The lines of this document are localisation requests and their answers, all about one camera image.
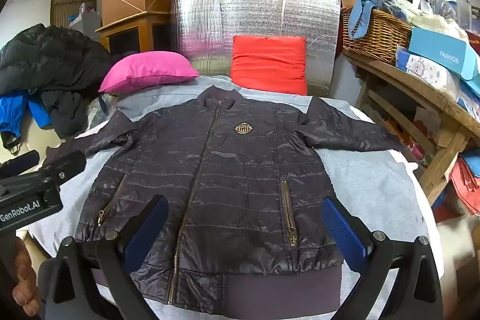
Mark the dark quilted jacket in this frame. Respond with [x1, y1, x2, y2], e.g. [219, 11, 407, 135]
[46, 87, 400, 319]

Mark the person's left hand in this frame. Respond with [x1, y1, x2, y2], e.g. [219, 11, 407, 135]
[12, 237, 41, 317]

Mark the blue jacket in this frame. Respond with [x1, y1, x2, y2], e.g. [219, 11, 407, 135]
[1, 91, 52, 154]

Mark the black puffer coat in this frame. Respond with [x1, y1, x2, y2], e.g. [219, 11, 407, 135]
[1, 23, 120, 139]

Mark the pink pillow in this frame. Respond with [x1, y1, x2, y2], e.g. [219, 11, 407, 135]
[99, 51, 199, 94]

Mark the wooden table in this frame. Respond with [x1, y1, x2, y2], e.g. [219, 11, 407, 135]
[342, 49, 480, 206]

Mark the white patterned box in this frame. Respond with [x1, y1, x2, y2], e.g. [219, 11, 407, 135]
[395, 50, 461, 100]

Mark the blue fashion box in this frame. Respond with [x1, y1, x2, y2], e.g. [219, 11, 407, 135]
[408, 28, 479, 81]

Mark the silver insulation mat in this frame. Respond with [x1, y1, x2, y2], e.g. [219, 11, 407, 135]
[171, 0, 341, 97]

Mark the red cushion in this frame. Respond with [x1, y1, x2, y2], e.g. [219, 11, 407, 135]
[230, 36, 308, 96]

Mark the wicker basket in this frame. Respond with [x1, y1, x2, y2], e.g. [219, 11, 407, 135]
[341, 8, 413, 65]

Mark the blue cloth in basket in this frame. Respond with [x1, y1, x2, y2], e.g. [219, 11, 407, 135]
[347, 0, 395, 40]

